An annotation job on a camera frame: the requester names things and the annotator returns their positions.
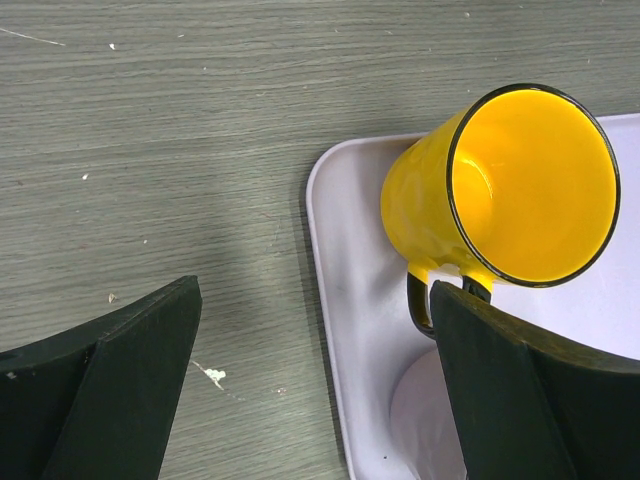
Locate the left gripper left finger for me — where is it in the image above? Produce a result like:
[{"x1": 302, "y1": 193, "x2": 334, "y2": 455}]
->
[{"x1": 1, "y1": 276, "x2": 202, "y2": 479}]

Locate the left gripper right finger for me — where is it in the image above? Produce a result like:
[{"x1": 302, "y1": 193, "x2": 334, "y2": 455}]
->
[{"x1": 430, "y1": 281, "x2": 639, "y2": 479}]

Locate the yellow glass mug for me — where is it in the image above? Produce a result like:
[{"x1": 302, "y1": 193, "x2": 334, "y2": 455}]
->
[{"x1": 380, "y1": 83, "x2": 621, "y2": 337}]

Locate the lavender plastic tray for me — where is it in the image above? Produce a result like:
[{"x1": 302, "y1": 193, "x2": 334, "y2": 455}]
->
[{"x1": 306, "y1": 114, "x2": 639, "y2": 479}]

